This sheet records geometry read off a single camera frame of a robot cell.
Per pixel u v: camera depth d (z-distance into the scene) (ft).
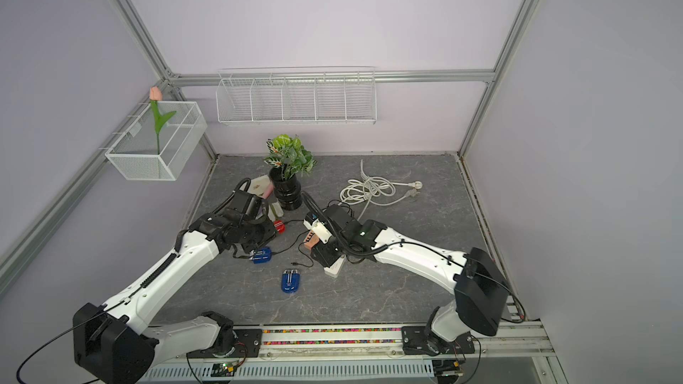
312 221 2.27
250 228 2.12
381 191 3.35
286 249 2.97
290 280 2.71
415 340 2.42
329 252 2.24
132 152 2.51
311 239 2.99
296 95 3.24
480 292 1.37
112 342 1.22
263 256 2.91
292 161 2.87
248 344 2.43
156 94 2.71
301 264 2.91
